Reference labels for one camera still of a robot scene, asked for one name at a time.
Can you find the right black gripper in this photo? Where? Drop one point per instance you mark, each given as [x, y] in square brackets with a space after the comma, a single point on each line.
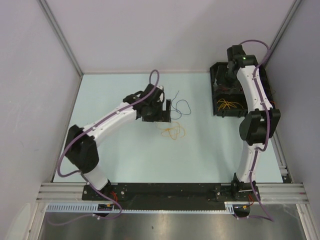
[233, 85]

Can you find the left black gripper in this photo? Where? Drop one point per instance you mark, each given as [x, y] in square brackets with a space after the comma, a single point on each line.
[163, 116]

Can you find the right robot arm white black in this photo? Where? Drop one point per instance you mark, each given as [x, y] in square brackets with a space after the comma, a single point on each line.
[258, 125]

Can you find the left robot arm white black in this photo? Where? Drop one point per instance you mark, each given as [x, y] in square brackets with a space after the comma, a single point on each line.
[81, 146]

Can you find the black compartment tray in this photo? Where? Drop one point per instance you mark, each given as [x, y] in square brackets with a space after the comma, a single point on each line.
[226, 101]

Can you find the aluminium frame rail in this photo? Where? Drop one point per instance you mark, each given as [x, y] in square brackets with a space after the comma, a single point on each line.
[270, 193]

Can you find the white slotted cable duct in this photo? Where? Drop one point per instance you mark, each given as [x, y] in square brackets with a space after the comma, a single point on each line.
[101, 208]

